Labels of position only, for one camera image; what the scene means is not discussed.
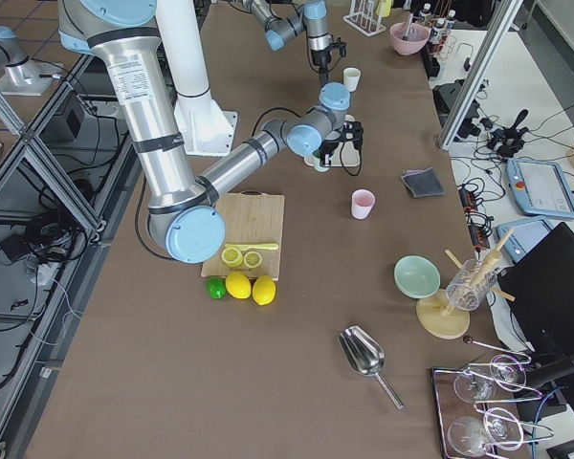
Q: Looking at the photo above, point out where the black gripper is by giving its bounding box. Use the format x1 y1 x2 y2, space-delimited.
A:
307 38 346 86
320 120 364 165

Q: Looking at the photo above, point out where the green cup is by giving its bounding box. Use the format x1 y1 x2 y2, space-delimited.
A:
313 149 331 172

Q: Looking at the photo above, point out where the cream white cup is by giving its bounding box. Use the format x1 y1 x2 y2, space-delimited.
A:
342 67 362 92

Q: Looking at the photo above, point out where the pink cup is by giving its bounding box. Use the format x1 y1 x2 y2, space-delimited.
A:
351 189 376 220

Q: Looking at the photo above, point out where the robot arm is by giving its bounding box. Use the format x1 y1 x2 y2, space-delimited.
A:
58 1 363 263
241 0 346 87

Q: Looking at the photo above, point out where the beige rabbit tray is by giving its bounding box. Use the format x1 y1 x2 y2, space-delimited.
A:
304 114 363 176

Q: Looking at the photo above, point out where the bamboo cutting board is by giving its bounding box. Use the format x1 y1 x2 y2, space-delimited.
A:
215 193 285 281

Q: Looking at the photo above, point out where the grey cloth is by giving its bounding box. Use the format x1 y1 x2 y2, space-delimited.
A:
401 167 445 198

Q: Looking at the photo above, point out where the pink bowl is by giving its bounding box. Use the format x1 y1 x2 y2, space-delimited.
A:
389 22 431 55

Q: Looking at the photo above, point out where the yellow plastic knife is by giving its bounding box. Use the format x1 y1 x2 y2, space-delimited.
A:
225 242 279 251

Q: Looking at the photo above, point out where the lemon slice lower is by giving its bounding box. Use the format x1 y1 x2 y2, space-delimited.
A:
243 251 263 270

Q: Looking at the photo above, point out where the lemon slice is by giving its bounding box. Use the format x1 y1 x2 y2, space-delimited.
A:
221 247 244 268
243 251 263 270

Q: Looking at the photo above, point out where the lemon slice upper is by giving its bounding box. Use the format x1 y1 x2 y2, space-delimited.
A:
221 247 244 268

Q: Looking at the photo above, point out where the yellow lemon lower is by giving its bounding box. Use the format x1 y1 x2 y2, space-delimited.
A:
253 275 276 306

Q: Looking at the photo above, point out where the yellow lemon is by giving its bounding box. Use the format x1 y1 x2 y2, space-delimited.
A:
225 272 252 299
253 275 276 306

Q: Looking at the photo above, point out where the green bowl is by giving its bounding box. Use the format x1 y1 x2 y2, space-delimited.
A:
394 255 440 299

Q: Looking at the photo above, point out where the yellow lemon upper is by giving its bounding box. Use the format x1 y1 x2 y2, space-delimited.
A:
225 272 252 299

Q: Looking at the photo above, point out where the green lime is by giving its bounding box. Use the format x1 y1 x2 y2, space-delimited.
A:
206 277 227 299

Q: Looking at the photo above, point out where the clear glass cup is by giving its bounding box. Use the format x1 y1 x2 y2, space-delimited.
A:
446 259 497 311

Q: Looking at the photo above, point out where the wooden cup stand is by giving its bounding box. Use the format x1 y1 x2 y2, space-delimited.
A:
416 229 516 339

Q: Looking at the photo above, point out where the metal scoop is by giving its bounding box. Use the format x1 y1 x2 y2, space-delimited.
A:
339 325 405 410

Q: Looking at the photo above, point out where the blue teach pendant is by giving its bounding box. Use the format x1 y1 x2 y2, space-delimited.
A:
496 216 555 263
506 158 574 220

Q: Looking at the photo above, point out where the black laptop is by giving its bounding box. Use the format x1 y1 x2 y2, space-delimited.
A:
499 223 574 354

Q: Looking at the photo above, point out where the wine glass upper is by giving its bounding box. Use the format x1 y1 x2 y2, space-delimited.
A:
453 354 526 403

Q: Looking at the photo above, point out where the wine glass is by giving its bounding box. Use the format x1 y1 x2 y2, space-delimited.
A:
453 354 526 403
447 407 524 458

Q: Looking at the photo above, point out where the wine glass lower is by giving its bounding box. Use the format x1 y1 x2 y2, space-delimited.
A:
447 407 524 458

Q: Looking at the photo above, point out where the white wire rack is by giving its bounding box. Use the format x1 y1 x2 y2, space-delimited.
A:
342 0 392 36

